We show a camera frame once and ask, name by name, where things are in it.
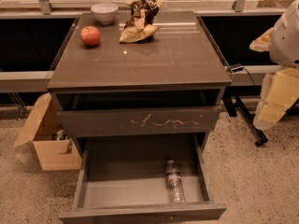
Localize crumpled brown chip bag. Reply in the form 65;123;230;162
120;0;163;43

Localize closed scratched top drawer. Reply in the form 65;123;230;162
57;107;219;137

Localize red apple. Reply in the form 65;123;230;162
80;26;100;47

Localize white bowl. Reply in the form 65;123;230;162
91;3;119;24

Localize cans inside cardboard box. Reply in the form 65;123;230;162
52;129;69;140

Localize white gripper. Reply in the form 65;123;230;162
249;0;299;130

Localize open grey middle drawer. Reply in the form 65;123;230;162
59;133;226;224

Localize open cardboard box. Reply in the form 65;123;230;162
14;93;81;171

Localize black cable with plug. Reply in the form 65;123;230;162
226;63;257;86

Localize black metal stand legs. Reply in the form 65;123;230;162
222;95;268;147

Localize clear plastic water bottle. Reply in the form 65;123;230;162
165;160;186;203

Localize grey drawer cabinet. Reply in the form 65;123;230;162
48;11;232;150

